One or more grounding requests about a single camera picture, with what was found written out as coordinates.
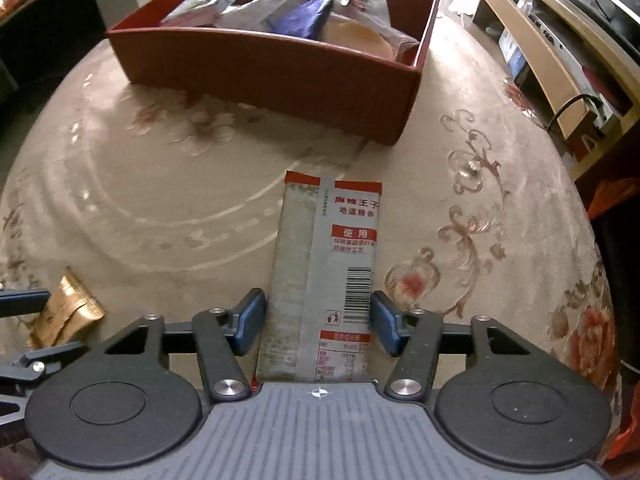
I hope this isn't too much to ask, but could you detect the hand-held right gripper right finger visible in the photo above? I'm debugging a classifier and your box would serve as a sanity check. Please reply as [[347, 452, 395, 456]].
[[370, 290, 536, 402]]

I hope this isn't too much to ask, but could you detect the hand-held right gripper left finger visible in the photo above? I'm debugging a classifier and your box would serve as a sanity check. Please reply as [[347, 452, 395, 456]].
[[102, 287, 268, 403]]

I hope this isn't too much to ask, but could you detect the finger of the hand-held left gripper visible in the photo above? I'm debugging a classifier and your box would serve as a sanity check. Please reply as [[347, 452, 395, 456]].
[[0, 341, 85, 431], [0, 287, 52, 317]]

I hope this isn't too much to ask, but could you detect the gold snack packet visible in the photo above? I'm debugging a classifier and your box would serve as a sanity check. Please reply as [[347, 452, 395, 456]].
[[27, 266, 107, 350]]

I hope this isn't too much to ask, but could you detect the long white red packet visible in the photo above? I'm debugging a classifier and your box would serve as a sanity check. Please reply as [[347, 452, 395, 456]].
[[255, 170, 383, 386]]

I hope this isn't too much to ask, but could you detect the red cardboard box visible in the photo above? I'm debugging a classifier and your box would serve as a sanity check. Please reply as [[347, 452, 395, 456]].
[[106, 0, 443, 147]]

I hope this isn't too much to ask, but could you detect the clear packet round pale cake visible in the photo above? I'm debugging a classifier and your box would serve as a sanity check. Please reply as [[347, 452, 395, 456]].
[[320, 14, 421, 63]]

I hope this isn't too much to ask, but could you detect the dark blue packet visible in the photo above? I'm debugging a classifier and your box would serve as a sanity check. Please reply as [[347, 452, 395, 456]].
[[272, 0, 337, 41]]

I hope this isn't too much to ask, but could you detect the white pouch red print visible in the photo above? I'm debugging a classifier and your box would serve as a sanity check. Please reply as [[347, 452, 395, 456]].
[[220, 0, 307, 35]]

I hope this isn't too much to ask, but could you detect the white packet black print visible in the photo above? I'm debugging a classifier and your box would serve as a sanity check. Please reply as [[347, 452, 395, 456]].
[[159, 0, 242, 27]]

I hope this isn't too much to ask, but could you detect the beige floral tablecloth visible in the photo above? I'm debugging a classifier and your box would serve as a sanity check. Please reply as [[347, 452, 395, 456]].
[[0, 20, 623, 466]]

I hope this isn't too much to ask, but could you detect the orange plastic bag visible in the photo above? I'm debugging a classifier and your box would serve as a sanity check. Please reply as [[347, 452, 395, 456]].
[[586, 179, 640, 221]]

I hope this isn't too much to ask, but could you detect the blue white box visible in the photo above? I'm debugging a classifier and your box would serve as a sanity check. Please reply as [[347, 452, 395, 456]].
[[500, 27, 526, 78]]

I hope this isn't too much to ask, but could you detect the wooden television stand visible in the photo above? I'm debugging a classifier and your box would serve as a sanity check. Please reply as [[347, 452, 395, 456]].
[[447, 0, 640, 181]]

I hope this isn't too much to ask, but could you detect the black cable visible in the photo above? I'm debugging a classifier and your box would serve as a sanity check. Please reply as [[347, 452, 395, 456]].
[[545, 92, 601, 133]]

